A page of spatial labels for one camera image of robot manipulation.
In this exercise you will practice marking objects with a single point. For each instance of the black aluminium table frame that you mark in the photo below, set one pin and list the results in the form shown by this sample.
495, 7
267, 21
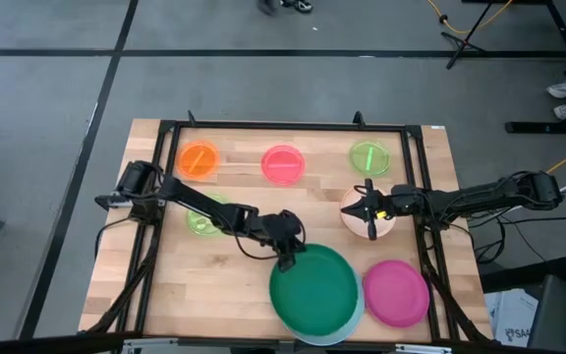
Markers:
288, 125

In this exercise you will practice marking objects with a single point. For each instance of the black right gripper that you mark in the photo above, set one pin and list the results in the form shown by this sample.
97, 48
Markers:
393, 204

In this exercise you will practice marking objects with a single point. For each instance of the dark grey case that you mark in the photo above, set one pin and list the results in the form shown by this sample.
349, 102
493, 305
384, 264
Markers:
553, 314

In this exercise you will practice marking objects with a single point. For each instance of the green translucent small plate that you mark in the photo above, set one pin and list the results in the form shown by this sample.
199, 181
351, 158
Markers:
199, 223
370, 158

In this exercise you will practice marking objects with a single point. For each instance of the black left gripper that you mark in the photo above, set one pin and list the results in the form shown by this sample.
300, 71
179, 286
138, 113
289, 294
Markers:
283, 231

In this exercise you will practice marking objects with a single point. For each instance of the black tripod stand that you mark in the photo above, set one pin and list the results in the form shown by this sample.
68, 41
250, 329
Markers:
465, 44

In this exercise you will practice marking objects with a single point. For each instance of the peach plastic plate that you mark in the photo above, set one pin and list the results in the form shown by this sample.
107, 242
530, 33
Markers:
356, 226

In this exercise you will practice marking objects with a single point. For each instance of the pale mint large plate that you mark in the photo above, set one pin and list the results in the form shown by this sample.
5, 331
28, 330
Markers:
356, 322

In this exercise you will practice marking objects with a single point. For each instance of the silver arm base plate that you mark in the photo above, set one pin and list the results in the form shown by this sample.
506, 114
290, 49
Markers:
108, 200

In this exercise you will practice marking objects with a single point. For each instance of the dark green large plate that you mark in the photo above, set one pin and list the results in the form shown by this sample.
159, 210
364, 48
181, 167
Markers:
315, 292

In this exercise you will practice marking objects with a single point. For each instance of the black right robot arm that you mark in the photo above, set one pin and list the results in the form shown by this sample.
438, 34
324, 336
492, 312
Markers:
484, 194

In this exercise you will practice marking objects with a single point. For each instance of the red translucent small plate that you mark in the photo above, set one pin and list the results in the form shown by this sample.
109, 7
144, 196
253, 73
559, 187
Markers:
283, 164

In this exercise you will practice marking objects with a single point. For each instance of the white printed box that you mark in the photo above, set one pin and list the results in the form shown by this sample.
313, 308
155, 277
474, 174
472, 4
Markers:
511, 317

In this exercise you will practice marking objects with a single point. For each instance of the person's dark and white shoe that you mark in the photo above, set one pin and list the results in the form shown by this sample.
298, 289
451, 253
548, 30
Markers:
298, 5

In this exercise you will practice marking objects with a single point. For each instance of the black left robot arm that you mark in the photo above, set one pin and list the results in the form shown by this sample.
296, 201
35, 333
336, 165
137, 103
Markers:
199, 204

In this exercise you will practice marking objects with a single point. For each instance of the black desk frame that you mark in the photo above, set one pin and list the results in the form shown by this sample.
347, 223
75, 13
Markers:
565, 29

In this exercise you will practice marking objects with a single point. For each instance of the magenta plastic plate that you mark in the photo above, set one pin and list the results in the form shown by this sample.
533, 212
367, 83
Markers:
396, 294

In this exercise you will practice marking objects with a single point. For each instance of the black stand base bar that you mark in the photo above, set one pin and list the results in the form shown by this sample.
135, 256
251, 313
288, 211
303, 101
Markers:
548, 128

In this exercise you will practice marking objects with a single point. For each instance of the orange translucent small plate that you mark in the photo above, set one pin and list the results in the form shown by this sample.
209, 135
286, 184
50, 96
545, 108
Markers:
198, 159

